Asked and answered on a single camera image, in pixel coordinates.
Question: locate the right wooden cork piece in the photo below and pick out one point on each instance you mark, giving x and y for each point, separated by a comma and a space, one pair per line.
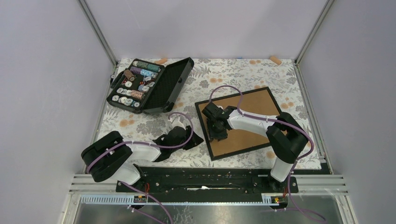
275, 60

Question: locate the wooden cork piece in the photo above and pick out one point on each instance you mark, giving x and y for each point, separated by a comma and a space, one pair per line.
275, 60
161, 61

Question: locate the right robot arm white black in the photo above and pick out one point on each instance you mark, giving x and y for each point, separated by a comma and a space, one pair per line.
285, 135

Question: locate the brown cardboard backing board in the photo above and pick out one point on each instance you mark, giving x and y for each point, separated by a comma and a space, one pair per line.
241, 142

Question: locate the left wooden cork piece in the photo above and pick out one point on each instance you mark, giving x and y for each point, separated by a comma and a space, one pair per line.
161, 61

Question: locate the black picture frame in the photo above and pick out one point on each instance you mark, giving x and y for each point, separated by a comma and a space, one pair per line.
204, 130

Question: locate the black open poker chip case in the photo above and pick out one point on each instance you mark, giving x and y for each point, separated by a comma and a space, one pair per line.
150, 88

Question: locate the floral patterned table mat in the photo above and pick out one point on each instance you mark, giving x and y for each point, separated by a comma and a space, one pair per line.
216, 78

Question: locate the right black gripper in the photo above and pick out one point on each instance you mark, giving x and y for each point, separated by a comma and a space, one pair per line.
222, 135

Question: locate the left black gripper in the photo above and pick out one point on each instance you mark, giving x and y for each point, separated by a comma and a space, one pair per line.
195, 140

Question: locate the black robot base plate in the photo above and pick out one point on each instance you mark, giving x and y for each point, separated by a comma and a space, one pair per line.
179, 185

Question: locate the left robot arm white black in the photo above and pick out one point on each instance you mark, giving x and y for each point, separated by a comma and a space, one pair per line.
106, 158

